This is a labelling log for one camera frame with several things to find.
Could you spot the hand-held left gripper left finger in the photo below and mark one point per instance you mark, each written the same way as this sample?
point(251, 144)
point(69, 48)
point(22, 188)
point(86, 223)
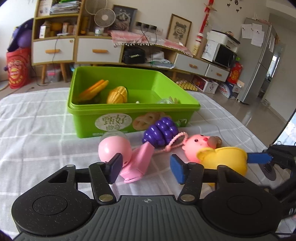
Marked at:
point(115, 168)

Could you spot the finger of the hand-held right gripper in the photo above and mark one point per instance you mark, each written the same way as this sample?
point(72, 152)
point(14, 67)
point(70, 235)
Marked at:
point(269, 172)
point(259, 158)

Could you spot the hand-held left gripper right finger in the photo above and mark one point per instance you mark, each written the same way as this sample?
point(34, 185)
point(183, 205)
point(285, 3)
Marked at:
point(178, 169)

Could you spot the pink capsule ball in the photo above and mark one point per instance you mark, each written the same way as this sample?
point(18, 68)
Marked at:
point(111, 148)

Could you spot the pink handheld fan toy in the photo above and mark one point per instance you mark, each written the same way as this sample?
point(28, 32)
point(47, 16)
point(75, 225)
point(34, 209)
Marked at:
point(138, 162)

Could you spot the pink toy pig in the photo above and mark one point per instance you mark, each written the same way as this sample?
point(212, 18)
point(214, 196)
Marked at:
point(196, 144)

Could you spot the yellow toy pot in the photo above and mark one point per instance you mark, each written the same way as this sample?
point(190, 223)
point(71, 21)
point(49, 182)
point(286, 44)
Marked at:
point(226, 160)

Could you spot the purple toy grapes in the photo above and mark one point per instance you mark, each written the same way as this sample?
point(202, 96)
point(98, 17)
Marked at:
point(159, 132)

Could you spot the green plastic box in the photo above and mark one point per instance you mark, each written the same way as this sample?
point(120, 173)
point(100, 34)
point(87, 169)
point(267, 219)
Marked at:
point(85, 122)

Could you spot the clear plastic shell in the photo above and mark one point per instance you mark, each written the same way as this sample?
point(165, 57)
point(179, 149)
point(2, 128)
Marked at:
point(165, 101)

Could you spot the tan toy octopus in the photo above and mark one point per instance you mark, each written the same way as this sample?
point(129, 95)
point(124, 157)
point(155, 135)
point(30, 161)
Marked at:
point(174, 100)

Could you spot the yellow toy corn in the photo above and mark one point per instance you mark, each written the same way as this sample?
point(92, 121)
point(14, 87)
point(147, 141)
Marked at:
point(116, 95)

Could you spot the orange toy fruit slice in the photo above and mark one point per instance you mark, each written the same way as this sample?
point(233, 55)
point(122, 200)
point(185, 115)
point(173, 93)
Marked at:
point(93, 89)

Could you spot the white printed carton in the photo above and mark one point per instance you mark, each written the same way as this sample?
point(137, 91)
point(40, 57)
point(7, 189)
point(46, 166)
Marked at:
point(229, 90)

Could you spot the yellow foam egg tray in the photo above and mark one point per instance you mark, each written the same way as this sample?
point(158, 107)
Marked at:
point(186, 85)

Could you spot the grey checked tablecloth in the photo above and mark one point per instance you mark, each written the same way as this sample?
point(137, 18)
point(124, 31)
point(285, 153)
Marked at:
point(34, 139)

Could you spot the red gift box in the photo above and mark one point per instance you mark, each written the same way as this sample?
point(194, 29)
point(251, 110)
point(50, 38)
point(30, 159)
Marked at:
point(234, 74)

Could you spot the white and red carton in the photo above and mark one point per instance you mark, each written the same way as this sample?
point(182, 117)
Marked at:
point(205, 84)

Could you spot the grey fridge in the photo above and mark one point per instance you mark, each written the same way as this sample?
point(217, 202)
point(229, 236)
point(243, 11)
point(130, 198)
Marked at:
point(252, 69)

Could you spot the black microwave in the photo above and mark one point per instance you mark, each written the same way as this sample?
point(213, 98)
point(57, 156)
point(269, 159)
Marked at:
point(224, 56)

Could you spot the folded clothes pile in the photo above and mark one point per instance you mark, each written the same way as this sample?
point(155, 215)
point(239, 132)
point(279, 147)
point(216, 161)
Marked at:
point(160, 61)

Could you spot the clear storage box pink contents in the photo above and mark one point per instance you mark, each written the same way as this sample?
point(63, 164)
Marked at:
point(54, 75)

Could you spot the black bag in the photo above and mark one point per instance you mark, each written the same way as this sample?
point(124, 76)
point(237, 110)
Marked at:
point(133, 55)

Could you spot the low wooden cabinet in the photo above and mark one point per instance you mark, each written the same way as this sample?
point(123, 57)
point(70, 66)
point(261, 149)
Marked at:
point(168, 49)

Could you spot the fridge paper notes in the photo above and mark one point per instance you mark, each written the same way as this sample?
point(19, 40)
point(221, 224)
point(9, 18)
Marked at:
point(256, 34)

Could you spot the white printer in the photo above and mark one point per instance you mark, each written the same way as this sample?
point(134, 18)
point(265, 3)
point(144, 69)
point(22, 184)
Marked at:
point(222, 38)

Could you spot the red and white tube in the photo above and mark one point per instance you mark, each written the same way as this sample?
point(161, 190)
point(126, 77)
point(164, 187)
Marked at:
point(198, 44)

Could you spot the pink cloth with tassels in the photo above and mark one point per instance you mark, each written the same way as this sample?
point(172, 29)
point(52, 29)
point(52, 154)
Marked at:
point(138, 38)

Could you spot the tall wooden shelf cabinet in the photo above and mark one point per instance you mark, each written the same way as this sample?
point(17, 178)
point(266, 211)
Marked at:
point(76, 36)

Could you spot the red printed bag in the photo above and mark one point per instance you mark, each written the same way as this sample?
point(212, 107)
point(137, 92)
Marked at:
point(18, 69)

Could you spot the wooden framed cartoon picture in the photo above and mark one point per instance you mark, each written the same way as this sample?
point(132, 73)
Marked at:
point(179, 29)

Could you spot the yellow bottle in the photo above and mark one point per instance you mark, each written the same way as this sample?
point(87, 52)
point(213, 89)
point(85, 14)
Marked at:
point(84, 25)

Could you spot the small white desk fan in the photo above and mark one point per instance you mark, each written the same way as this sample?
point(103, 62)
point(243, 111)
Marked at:
point(105, 17)

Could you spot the dark framed picture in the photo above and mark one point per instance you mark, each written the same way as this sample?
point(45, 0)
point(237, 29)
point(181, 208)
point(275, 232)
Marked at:
point(124, 17)

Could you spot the yellow shelf item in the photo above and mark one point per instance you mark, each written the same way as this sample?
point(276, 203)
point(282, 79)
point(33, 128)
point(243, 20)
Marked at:
point(56, 26)

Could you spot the small white carton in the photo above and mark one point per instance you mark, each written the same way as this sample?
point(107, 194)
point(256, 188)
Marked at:
point(44, 31)

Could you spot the red hanging ornament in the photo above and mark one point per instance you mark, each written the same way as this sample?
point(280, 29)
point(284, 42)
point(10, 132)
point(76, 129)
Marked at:
point(208, 9)

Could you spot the purple plush toy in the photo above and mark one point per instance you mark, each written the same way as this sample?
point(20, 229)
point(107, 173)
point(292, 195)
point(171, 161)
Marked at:
point(22, 37)

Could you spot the large white fan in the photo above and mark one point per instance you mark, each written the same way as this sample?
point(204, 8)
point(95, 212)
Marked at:
point(92, 5)

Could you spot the stack of papers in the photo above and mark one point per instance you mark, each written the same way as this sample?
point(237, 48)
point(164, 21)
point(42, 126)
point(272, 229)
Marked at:
point(64, 7)

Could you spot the wall power sockets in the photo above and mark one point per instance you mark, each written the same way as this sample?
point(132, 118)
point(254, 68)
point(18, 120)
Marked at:
point(148, 26)

